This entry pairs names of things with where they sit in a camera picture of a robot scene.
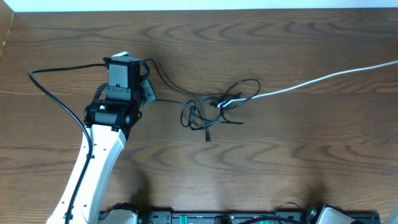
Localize black usb cable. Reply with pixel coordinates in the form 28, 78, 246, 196
149, 58, 262, 144

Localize white usb cable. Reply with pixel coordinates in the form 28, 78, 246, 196
217, 59, 398, 109

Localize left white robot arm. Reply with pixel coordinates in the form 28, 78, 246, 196
47, 52, 156, 223

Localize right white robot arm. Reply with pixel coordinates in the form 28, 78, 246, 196
300, 203, 397, 224

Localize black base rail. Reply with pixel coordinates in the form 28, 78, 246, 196
99, 202, 382, 224

